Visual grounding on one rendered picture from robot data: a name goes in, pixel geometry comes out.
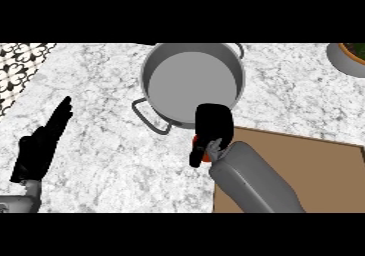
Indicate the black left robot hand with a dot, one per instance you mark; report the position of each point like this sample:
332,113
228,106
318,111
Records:
42,146

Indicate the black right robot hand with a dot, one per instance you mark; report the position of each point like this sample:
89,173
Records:
215,123

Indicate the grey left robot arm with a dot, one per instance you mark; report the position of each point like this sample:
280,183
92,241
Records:
20,200

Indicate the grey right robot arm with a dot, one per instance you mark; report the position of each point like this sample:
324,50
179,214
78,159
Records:
253,180

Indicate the grey metal pot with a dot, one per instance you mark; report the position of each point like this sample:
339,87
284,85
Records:
193,83

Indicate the brown flat tray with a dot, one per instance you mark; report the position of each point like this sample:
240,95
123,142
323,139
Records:
312,173

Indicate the black and white patterned mat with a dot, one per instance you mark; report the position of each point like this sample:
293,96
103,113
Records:
10,73

